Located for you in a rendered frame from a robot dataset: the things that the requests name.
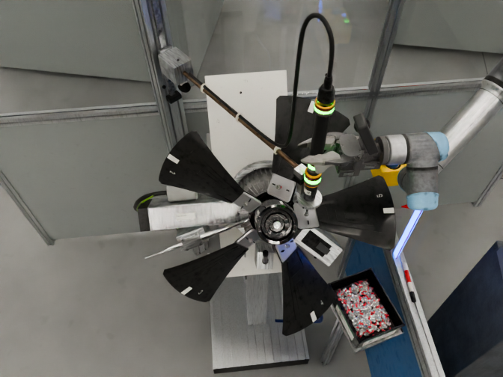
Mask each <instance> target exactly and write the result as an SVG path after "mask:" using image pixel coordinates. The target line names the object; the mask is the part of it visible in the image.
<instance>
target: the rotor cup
mask: <svg viewBox="0 0 503 377"><path fill-rule="evenodd" d="M255 197H256V198H258V199H260V200H262V201H263V203H262V204H261V205H260V206H259V207H258V208H256V209H255V210H254V211H252V212H249V221H250V223H251V226H252V227H253V228H254V229H256V231H257V234H258V235H259V237H260V238H261V239H262V240H263V241H265V242H266V243H268V244H271V245H282V244H284V243H287V242H289V241H290V240H291V239H292V238H293V237H294V236H295V234H296V231H297V229H298V218H297V216H296V213H295V212H294V209H293V204H294V202H293V201H292V203H289V202H285V201H283V200H280V199H278V198H276V197H274V196H272V195H270V194H268V193H267V190H266V191H262V192H261V193H260V194H258V195H256V196H255ZM280 201H282V203H283V204H281V203H280ZM258 210H259V214H257V211H258ZM276 221H279V222H280V223H281V226H280V227H279V228H278V229H276V228H274V227H273V224H274V222H276Z"/></svg>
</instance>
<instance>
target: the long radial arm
mask: <svg viewBox="0 0 503 377"><path fill-rule="evenodd" d="M147 211H148V217H149V223H150V230H164V229H173V228H181V227H197V226H206V225H214V224H230V223H237V222H238V221H241V219H242V217H240V215H241V214H240V213H239V211H240V209H239V207H238V206H236V205H234V204H233V203H232V204H230V203H227V202H224V201H222V200H218V199H215V198H213V197H209V196H206V195H204V194H202V195H201V197H199V198H198V199H197V200H183V201H174V202H170V201H168V198H167V197H164V198H155V199H152V201H151V202H150V204H149V206H148V208H147Z"/></svg>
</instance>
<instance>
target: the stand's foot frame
mask: <svg viewBox="0 0 503 377"><path fill-rule="evenodd" d="M275 319H283V285H282V272H276V273H269V277H268V293H267V309H266V324H263V323H262V322H261V324H258V325H253V324H251V325H248V317H247V301H246V283H244V278H243V276H236V277H229V278H225V279H224V280H223V282H222V283H221V285H220V286H219V288H218V289H217V290H216V292H215V294H214V295H213V297H212V298H211V299H210V320H211V336H212V352H213V372H214V374H216V373H230V372H237V371H245V370H258V369H266V368H273V367H285V366H293V365H300V364H308V362H309V355H308V347H307V342H306V337H305V329H302V330H301V331H298V332H296V333H295V334H291V335H289V336H284V335H283V334H282V329H283V322H275Z"/></svg>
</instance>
